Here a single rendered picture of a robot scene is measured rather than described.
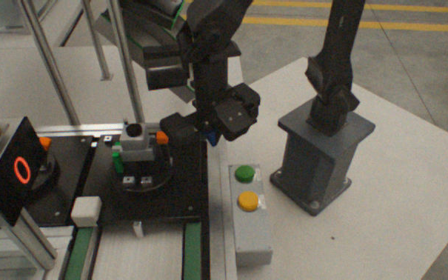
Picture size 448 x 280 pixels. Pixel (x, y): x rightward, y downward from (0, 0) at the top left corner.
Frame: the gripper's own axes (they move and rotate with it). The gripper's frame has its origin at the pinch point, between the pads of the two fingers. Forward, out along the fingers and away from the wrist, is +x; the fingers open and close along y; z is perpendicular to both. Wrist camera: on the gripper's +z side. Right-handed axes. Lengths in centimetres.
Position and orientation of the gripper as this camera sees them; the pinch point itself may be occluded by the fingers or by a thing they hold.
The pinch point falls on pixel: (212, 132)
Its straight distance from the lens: 63.8
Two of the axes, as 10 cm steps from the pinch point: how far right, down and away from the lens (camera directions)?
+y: 8.0, -4.2, 4.3
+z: 6.0, 5.6, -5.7
